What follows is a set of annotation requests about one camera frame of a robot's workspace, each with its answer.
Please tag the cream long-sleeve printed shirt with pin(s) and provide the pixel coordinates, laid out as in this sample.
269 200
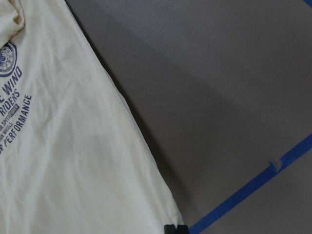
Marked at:
72 158

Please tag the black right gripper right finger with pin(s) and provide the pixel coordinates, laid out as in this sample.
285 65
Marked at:
182 229

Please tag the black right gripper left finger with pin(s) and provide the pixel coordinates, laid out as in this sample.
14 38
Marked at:
170 229

